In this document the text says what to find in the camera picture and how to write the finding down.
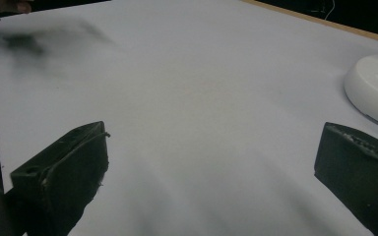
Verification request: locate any white round dish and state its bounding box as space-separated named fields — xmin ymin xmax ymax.
xmin=343 ymin=54 xmax=378 ymax=132

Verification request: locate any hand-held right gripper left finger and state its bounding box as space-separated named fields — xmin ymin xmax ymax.
xmin=10 ymin=120 xmax=111 ymax=236

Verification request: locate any white cable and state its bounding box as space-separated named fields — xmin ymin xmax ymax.
xmin=323 ymin=0 xmax=337 ymax=22

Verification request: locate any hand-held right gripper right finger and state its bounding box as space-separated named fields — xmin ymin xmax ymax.
xmin=313 ymin=121 xmax=378 ymax=236

